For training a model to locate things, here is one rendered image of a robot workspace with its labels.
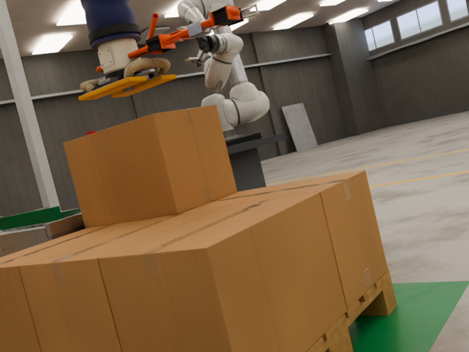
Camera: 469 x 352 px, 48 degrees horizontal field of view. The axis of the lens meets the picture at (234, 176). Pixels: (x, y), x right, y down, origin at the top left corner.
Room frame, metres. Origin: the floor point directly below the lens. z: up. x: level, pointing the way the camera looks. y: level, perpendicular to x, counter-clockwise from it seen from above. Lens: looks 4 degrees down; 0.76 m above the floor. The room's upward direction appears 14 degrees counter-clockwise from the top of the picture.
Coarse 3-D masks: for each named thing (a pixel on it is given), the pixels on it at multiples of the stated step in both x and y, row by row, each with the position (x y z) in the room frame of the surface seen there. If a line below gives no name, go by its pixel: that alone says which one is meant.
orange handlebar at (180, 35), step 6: (234, 12) 1.97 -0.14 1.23; (210, 18) 2.02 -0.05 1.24; (204, 24) 2.04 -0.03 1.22; (210, 24) 2.07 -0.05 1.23; (180, 30) 2.13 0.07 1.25; (186, 30) 2.09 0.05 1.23; (168, 36) 2.16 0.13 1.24; (174, 36) 2.13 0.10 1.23; (180, 36) 2.13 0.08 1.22; (186, 36) 2.16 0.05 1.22; (168, 42) 2.17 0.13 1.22; (174, 42) 2.20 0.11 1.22; (144, 48) 2.24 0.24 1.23; (132, 54) 2.29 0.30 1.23; (138, 54) 2.28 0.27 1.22; (144, 54) 2.31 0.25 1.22; (102, 72) 2.47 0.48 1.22
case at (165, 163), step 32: (128, 128) 2.13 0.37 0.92; (160, 128) 2.05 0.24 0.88; (192, 128) 2.20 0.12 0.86; (96, 160) 2.28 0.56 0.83; (128, 160) 2.16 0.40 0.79; (160, 160) 2.05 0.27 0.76; (192, 160) 2.16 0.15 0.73; (224, 160) 2.32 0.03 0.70; (96, 192) 2.31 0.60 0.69; (128, 192) 2.19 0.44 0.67; (160, 192) 2.08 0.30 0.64; (192, 192) 2.12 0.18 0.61; (224, 192) 2.28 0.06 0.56; (96, 224) 2.35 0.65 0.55
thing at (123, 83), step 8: (120, 80) 2.19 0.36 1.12; (128, 80) 2.16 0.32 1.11; (136, 80) 2.19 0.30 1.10; (144, 80) 2.23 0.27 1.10; (104, 88) 2.25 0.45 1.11; (112, 88) 2.23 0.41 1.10; (120, 88) 2.28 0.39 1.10; (80, 96) 2.35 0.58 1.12; (88, 96) 2.32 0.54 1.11; (96, 96) 2.35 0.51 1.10
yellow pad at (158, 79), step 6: (150, 78) 2.37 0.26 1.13; (156, 78) 2.33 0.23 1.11; (162, 78) 2.31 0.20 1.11; (168, 78) 2.34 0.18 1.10; (174, 78) 2.38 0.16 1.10; (138, 84) 2.40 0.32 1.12; (144, 84) 2.37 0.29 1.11; (150, 84) 2.37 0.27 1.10; (156, 84) 2.41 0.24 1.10; (120, 90) 2.47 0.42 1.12; (138, 90) 2.47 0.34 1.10; (114, 96) 2.50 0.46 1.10; (120, 96) 2.54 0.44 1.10
